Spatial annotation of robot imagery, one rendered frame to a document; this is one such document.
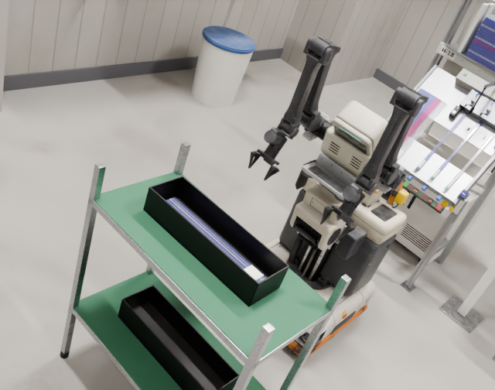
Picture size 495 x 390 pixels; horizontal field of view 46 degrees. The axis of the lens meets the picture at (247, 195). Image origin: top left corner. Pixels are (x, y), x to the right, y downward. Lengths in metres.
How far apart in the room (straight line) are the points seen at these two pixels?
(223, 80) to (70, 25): 1.31
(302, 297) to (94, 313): 0.97
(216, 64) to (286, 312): 3.30
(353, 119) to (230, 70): 2.62
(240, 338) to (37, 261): 1.69
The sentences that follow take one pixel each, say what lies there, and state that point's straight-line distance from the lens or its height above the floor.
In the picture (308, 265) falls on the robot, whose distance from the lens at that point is 3.24.
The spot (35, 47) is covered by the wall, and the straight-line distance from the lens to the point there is 4.74.
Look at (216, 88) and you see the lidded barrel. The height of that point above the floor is 0.19.
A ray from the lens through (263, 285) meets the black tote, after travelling 1.98.
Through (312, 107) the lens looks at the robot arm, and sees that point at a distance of 2.59.
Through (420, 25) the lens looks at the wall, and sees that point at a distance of 7.06.
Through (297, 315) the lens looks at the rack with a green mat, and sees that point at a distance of 2.06.
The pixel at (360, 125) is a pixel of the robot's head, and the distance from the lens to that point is 2.55.
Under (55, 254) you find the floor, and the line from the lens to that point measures 3.39.
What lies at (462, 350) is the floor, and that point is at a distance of 3.94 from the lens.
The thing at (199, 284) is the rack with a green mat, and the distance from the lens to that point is 2.02.
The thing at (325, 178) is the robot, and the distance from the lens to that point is 2.67.
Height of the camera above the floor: 2.34
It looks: 34 degrees down
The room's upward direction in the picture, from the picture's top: 21 degrees clockwise
